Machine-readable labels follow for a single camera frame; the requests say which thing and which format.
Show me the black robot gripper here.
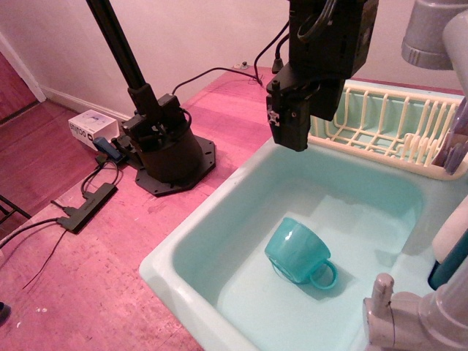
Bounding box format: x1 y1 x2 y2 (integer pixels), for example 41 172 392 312
267 1 378 151

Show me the teal ceramic cup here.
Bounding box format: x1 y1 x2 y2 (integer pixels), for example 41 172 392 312
265 217 338 290

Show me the black robot arm with base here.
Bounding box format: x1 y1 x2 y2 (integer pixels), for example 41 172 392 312
87 1 216 197

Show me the cream dish drying rack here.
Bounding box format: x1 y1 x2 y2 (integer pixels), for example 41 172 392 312
308 80 467 181

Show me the light teal toy sink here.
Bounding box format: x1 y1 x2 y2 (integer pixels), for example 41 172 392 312
140 141 467 350

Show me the white Oculus box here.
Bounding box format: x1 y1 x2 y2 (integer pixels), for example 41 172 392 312
68 110 119 151

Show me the white teal soap bottle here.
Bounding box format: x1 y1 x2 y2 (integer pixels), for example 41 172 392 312
428 197 467 290

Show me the black USB hub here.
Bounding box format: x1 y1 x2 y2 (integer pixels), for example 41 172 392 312
51 183 118 234

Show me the black power cable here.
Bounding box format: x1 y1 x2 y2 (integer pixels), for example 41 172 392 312
172 20 290 97

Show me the blue handled tool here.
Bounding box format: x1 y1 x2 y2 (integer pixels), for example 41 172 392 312
93 137 124 163

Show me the grey braided cable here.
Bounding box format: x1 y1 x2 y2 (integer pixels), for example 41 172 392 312
0 217 61 249

